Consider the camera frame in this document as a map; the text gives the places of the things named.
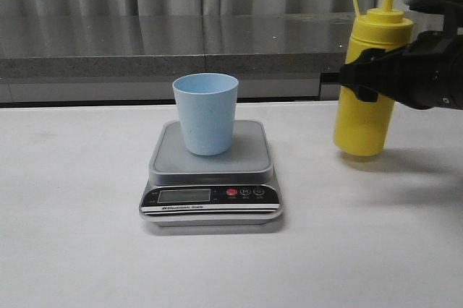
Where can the light blue plastic cup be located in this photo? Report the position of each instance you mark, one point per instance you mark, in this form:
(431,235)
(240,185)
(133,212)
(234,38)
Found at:
(206,104)

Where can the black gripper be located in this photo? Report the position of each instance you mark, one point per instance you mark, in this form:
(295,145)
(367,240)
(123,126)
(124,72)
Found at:
(426,74)

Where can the grey stone counter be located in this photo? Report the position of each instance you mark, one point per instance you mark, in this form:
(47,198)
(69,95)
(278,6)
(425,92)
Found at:
(134,60)

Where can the yellow squeeze bottle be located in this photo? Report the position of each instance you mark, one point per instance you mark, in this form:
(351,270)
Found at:
(363,114)

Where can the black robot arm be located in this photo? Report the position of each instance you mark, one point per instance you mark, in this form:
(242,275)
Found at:
(450,9)

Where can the silver digital kitchen scale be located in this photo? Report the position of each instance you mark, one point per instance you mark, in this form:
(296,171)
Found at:
(237,187)

